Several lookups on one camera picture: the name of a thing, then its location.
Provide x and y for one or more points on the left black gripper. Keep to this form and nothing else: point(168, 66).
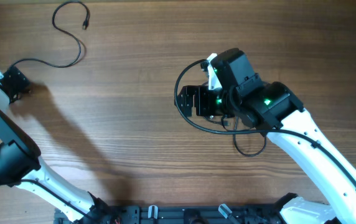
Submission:
point(16, 78)

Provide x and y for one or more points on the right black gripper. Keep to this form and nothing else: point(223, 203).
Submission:
point(203, 93)

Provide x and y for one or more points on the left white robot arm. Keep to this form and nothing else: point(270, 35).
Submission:
point(22, 166)

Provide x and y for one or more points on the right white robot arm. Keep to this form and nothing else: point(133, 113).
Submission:
point(235, 90)

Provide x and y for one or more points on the black metal base rail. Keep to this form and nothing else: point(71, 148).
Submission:
point(258, 213)

